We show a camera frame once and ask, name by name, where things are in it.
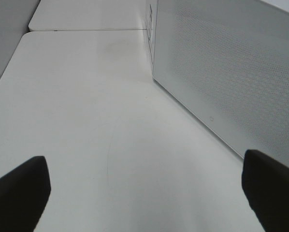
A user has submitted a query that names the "white microwave oven body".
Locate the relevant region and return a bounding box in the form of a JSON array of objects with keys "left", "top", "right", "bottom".
[{"left": 144, "top": 0, "right": 159, "bottom": 74}]

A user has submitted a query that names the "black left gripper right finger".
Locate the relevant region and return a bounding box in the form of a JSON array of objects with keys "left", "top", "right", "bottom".
[{"left": 241, "top": 149, "right": 289, "bottom": 232}]

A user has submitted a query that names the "white microwave door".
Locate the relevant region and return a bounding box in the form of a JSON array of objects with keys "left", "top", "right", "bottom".
[{"left": 153, "top": 0, "right": 289, "bottom": 167}]

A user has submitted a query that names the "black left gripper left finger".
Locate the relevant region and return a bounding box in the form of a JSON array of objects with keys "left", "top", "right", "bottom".
[{"left": 0, "top": 156, "right": 51, "bottom": 232}]

